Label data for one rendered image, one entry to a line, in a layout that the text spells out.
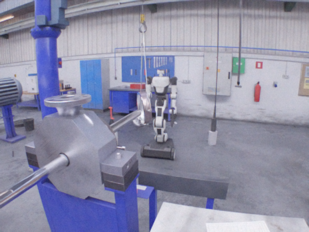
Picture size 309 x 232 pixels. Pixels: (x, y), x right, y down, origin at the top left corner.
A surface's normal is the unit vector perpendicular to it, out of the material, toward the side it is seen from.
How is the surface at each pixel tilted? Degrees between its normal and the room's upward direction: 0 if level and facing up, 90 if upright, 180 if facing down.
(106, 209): 90
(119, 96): 90
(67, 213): 90
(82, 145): 90
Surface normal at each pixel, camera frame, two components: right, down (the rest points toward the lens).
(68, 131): -0.30, 0.25
